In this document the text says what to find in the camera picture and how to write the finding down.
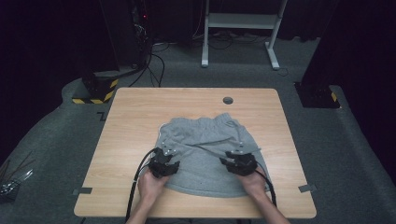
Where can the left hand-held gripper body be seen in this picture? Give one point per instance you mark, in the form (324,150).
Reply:
(160,164)

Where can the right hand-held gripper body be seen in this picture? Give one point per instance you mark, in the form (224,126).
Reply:
(244,163)

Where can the grey shorts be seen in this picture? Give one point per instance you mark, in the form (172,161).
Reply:
(202,140)

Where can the person's right hand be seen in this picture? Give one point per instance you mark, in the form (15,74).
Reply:
(253,183)

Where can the person's left hand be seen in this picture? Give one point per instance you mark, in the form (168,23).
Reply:
(152,186)

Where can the grey tape strip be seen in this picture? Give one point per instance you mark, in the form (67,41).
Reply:
(307,188)
(82,190)

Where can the black yellow striped stand base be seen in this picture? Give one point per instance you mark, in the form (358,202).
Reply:
(98,90)

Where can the black computer tower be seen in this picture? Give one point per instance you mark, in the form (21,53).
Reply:
(140,28)

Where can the white metal stand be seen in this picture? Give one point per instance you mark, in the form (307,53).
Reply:
(243,21)

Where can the folded metal tripod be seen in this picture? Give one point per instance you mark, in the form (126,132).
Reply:
(14,182)

